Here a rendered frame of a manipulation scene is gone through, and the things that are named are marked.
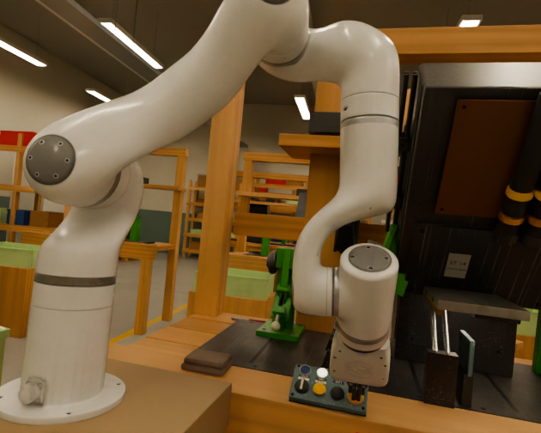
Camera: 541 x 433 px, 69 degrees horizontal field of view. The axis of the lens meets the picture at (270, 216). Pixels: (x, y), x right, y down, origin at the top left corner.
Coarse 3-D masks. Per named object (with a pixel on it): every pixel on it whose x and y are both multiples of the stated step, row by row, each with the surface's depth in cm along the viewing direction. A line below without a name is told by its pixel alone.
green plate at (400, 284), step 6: (390, 228) 101; (396, 228) 95; (390, 234) 96; (396, 234) 96; (390, 240) 95; (396, 240) 96; (384, 246) 98; (390, 246) 97; (396, 246) 96; (396, 252) 96; (402, 276) 96; (402, 282) 96; (408, 282) 95; (396, 288) 96; (402, 288) 96; (396, 294) 96; (402, 294) 96
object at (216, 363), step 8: (192, 352) 92; (200, 352) 92; (208, 352) 93; (216, 352) 93; (184, 360) 88; (192, 360) 88; (200, 360) 88; (208, 360) 88; (216, 360) 88; (224, 360) 89; (184, 368) 88; (192, 368) 88; (200, 368) 88; (208, 368) 87; (216, 368) 87; (224, 368) 88
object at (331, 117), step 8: (312, 112) 132; (320, 112) 131; (328, 112) 131; (336, 112) 130; (312, 120) 132; (320, 120) 131; (328, 120) 131; (336, 120) 130; (312, 128) 132; (320, 128) 131; (328, 128) 130; (336, 128) 130
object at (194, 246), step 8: (240, 184) 1076; (264, 192) 1058; (272, 192) 1059; (192, 208) 1146; (192, 216) 1145; (200, 216) 1104; (192, 224) 1144; (232, 224) 1073; (192, 232) 1102; (200, 232) 1099; (184, 240) 1102; (272, 240) 1059; (280, 240) 1056; (184, 248) 1102; (192, 248) 1105; (184, 256) 1101
